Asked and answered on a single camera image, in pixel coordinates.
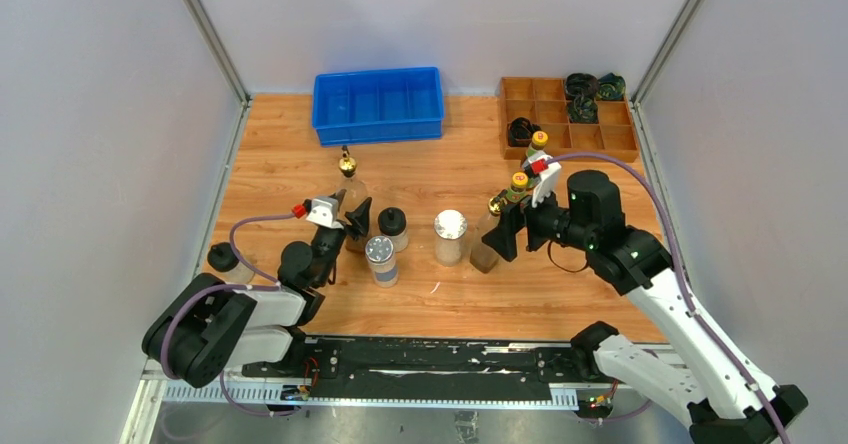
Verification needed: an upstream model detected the sauce bottle yellow cap near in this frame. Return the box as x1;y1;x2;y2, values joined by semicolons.
505;171;529;203

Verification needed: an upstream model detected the glass oil bottle gold spout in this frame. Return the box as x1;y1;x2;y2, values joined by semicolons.
338;146;370;253

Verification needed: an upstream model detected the purple cable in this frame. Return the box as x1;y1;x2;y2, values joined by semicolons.
228;212;306;287
546;152;793;444

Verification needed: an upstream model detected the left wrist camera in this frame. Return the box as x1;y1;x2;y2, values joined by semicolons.
292;196;343;229

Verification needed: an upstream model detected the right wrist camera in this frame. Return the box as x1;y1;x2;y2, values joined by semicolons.
521;152;562;208

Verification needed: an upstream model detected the silver lid powder jar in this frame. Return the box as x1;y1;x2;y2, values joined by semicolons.
434;209;468;267

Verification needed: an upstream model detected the sauce bottle yellow cap far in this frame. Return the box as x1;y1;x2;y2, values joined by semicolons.
521;130;549;167

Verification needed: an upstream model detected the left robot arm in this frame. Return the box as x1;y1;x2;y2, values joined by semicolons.
141;190;373;388

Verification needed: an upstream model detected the blue label shaker jar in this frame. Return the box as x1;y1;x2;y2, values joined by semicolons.
364;236;399;288

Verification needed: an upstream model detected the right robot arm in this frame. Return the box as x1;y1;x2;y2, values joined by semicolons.
482;170;808;443

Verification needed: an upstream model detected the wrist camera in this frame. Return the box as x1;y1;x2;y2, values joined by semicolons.
292;196;343;229
521;152;562;208

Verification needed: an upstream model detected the black lid seasoning jar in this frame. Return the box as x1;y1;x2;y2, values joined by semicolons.
377;207;409;253

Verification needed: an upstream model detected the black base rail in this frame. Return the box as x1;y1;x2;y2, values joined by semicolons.
142;331;737;422

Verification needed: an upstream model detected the sauce bottle yellow cap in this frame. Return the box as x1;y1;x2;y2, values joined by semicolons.
521;130;549;167
505;171;529;203

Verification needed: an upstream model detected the wooden compartment tray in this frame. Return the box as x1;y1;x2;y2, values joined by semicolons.
497;77;640;162

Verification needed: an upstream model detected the blue plastic divided bin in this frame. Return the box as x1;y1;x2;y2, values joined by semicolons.
311;67;445;147

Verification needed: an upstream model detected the black coiled strap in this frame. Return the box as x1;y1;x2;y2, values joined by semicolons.
506;116;541;148

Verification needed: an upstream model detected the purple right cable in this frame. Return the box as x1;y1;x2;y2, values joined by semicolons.
546;152;793;444

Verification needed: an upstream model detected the black lid jar at edge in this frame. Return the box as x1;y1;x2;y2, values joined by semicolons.
206;242;255;284

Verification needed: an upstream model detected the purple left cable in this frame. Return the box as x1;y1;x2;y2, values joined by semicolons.
228;212;306;287

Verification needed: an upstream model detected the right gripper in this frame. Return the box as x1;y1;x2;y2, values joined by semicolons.
481;175;595;261

